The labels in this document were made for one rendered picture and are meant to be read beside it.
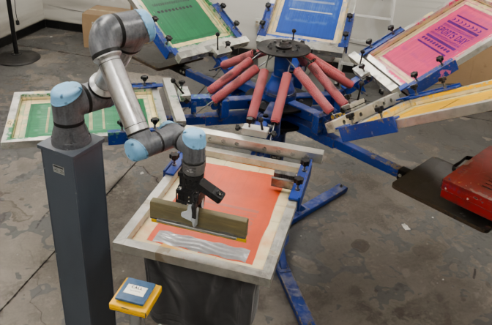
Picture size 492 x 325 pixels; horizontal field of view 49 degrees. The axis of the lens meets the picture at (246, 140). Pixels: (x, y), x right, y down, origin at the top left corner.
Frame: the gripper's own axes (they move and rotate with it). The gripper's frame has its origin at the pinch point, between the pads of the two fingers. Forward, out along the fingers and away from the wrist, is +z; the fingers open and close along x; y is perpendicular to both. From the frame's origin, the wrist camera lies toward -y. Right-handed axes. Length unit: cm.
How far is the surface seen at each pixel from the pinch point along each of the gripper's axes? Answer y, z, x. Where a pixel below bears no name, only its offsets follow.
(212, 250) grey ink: -5.3, 13.0, -1.2
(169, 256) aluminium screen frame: 7.1, 10.5, 9.6
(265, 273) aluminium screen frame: -27.0, 10.0, 7.2
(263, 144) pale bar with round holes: -7, 5, -72
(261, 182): -11, 14, -53
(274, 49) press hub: 4, -22, -130
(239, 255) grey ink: -15.5, 12.8, -1.7
